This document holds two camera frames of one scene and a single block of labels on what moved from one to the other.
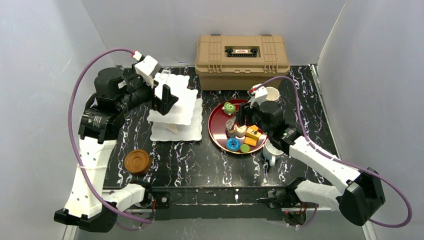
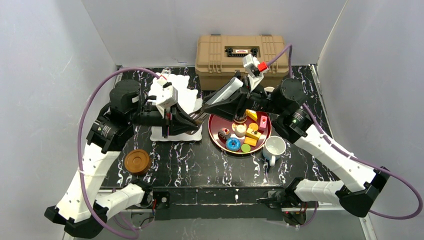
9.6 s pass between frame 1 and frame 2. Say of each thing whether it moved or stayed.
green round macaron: stayed
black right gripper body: moved
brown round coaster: stayed
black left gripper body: moved
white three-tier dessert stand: stayed
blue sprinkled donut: stayed
